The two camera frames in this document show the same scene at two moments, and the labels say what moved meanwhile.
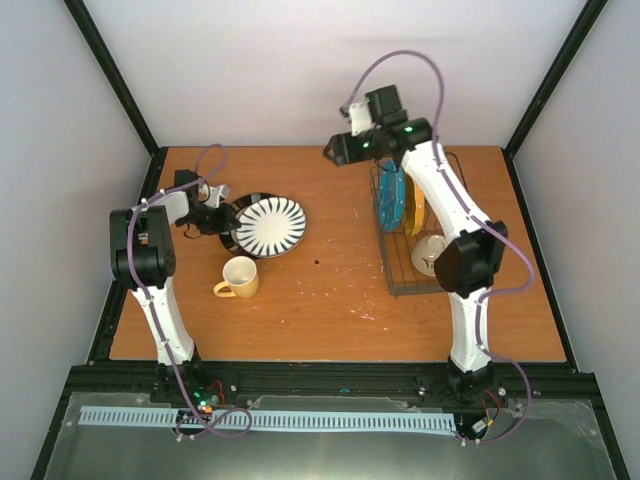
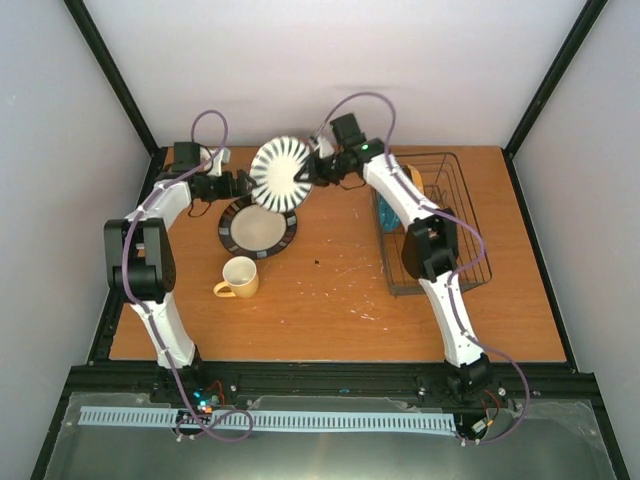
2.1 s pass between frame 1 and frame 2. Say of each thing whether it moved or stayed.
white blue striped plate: moved
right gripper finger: moved
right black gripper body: moved
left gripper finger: moved
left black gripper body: moved
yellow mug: stayed
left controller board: stayed
